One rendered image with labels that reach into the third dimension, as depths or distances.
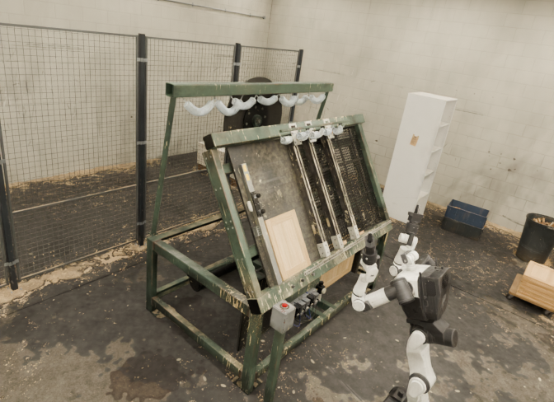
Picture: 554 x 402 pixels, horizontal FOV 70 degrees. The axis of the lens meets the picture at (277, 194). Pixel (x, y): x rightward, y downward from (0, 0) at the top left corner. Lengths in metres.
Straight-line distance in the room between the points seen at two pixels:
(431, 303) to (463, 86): 5.64
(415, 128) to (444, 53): 1.84
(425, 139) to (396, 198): 1.08
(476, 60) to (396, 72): 1.41
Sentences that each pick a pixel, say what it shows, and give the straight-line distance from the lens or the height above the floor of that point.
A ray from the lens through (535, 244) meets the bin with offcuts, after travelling 6.91.
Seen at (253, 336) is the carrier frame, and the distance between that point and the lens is 3.11.
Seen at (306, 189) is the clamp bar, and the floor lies 1.43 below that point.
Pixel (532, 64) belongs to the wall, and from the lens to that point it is 7.70.
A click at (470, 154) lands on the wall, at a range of 7.92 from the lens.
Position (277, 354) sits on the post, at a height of 0.54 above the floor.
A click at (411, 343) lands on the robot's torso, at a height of 0.90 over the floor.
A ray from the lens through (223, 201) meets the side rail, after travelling 2.85.
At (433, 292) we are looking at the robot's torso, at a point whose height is 1.32.
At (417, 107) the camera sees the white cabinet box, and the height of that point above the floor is 1.87.
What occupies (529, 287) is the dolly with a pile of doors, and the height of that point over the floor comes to 0.29.
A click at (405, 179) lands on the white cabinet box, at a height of 0.72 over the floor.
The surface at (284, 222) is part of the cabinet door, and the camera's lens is 3.23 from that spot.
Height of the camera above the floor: 2.65
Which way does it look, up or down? 22 degrees down
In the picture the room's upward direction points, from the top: 8 degrees clockwise
